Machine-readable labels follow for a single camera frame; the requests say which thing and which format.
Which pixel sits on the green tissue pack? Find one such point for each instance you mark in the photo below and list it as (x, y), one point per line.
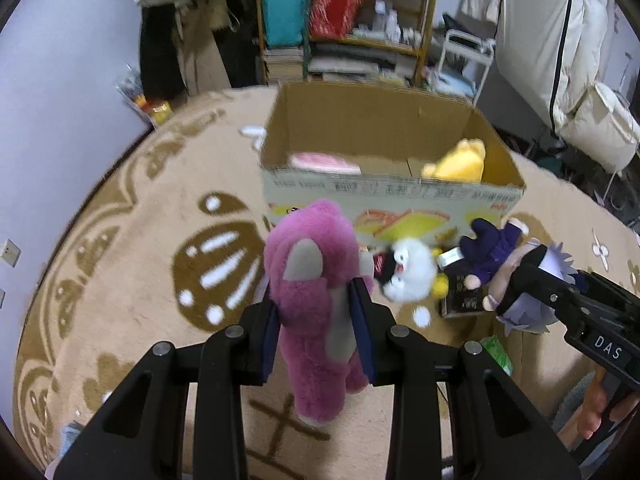
(494, 347)

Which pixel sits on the white metal trolley cart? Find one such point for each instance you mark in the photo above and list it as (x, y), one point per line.
(463, 66)

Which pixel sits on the snack bag by wall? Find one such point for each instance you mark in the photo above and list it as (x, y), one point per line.
(156, 112)

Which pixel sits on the white fluffy plush toy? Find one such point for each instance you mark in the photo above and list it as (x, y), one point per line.
(407, 272)

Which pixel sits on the person's right hand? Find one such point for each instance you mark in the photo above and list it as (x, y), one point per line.
(587, 420)

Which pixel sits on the stack of books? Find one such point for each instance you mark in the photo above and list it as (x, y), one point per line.
(283, 64)

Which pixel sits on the white duvet on chair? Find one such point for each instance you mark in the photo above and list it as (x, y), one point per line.
(553, 53)

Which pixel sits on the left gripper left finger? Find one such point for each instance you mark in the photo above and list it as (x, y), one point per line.
(138, 431)

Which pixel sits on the pink plush bear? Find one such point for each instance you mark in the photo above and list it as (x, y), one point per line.
(310, 257)

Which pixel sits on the red gift bag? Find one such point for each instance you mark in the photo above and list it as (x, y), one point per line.
(333, 19)

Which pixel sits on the pink swirl round cushion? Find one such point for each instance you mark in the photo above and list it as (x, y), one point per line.
(325, 163)

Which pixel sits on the wall power socket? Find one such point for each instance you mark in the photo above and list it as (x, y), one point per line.
(10, 252)

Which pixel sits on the black tissue pack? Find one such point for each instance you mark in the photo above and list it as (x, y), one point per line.
(459, 301)

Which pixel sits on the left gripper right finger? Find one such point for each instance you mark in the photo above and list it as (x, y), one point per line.
(496, 433)

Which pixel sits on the teal shopping bag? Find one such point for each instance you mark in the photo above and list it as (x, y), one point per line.
(284, 22)

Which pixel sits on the beige trench coat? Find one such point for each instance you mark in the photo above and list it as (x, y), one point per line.
(201, 64)

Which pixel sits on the yellow plush bear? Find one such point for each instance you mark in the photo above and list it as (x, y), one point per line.
(463, 163)

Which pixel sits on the wooden bookshelf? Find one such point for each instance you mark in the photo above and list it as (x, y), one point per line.
(374, 40)

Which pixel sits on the printed cardboard box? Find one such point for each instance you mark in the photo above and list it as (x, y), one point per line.
(390, 133)

